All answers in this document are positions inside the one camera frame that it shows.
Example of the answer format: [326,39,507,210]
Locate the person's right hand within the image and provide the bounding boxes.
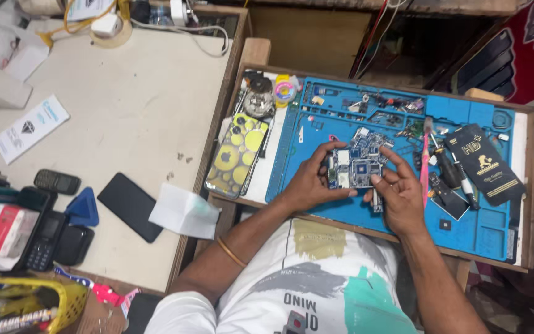
[364,147,429,237]

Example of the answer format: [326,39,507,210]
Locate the glass jar with dark lid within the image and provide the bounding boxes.
[242,76,277,119]

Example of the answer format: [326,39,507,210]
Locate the small black keypad phone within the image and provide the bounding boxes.
[33,169,82,196]

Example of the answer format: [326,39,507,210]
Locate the red and white wires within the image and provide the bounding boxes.
[348,0,409,80]

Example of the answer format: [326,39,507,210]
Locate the black pouch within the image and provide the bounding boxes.
[54,225,95,267]

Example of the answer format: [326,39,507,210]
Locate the white cable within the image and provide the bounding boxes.
[130,18,230,58]

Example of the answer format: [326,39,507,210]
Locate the person's left hand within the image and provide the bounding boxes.
[282,141,358,215]

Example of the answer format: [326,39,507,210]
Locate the pink toothbrush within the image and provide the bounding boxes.
[418,116,435,210]

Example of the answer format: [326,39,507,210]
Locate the blue phone circuit board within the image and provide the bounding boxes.
[326,148,384,189]

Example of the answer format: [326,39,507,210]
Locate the stack of black cases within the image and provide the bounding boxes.
[451,29,517,99]

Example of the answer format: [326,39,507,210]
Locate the yellow circle pattern phone case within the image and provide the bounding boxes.
[204,113,270,200]

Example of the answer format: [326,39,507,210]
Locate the pink and yellow solder spool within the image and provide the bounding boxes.
[274,74,299,109]

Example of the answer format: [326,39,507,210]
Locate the pink and blue brush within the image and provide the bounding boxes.
[53,264,141,308]

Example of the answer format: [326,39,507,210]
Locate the black and white screwdriver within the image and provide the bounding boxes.
[451,152,481,212]

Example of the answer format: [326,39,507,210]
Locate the blue triangular pry tool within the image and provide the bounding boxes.
[64,187,100,228]

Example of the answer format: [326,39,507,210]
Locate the red and white box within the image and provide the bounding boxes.
[0,204,40,259]

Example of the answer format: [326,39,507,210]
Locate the blue circuit board with shields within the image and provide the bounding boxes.
[350,127,396,161]

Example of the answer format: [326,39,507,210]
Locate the white printed leaflet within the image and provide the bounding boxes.
[0,95,71,166]

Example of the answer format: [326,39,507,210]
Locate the heap of small phone parts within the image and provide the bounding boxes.
[310,85,427,140]

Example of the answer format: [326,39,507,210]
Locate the blue silicone repair mat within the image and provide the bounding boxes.
[265,76,516,263]

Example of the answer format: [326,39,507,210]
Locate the gold bangle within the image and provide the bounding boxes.
[216,236,248,269]

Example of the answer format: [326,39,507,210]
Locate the black packet with gold print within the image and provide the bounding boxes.
[443,123,526,208]

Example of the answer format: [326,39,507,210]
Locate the grey chest-mounted device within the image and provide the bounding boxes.
[274,310,308,334]

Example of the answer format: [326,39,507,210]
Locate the black phone screen part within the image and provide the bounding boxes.
[427,172,471,222]

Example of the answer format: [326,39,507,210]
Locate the beige tape roll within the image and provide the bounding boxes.
[89,19,134,50]

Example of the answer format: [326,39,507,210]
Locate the white charger adapter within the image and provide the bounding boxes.
[90,12,122,39]

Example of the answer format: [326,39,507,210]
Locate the white printed t-shirt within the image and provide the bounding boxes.
[144,218,420,334]

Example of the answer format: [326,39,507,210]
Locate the wooden work tray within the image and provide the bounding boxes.
[206,62,534,274]

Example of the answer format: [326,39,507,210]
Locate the white plug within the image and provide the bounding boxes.
[169,0,190,27]

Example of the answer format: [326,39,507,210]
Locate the black handle screwdriver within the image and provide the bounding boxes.
[434,148,462,190]

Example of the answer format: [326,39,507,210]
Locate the white tissue paper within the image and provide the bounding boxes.
[148,182,222,241]

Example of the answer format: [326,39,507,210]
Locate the yellow plastic basket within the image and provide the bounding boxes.
[0,274,89,334]

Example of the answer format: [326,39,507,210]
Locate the yellow cable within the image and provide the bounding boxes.
[35,0,131,48]

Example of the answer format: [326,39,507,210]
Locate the black smartphone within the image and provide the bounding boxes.
[96,173,164,244]

